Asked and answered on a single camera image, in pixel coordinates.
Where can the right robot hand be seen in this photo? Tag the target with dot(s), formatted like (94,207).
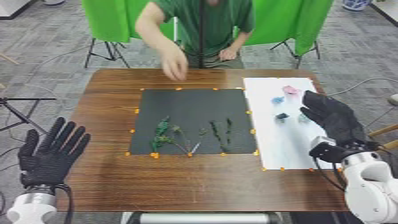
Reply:
(334,118)

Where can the person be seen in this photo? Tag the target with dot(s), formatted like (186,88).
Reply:
(213,26)

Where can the pink flower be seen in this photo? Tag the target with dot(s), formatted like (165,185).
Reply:
(290,90)

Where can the black backdrop stand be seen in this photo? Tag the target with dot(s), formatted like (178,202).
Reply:
(295,53)
(108,53)

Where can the pale grey bar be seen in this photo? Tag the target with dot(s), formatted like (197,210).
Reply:
(204,218)

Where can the black tripod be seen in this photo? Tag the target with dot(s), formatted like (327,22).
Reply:
(23,99)

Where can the blue flower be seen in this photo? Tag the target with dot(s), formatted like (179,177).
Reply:
(277,100)

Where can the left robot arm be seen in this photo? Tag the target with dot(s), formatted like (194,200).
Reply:
(32,206)

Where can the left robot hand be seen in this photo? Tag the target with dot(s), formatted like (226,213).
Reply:
(50,160)

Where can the dark mat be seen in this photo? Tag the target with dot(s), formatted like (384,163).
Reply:
(195,110)

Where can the green sprig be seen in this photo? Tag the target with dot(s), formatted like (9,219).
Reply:
(160,133)
(179,136)
(220,136)

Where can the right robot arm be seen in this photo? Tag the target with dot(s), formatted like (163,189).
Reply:
(370,186)

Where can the white sheet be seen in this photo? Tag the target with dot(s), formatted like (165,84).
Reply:
(277,143)

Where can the blue white vase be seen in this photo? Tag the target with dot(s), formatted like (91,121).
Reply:
(355,4)

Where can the black stand pole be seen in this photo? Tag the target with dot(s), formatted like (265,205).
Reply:
(201,40)

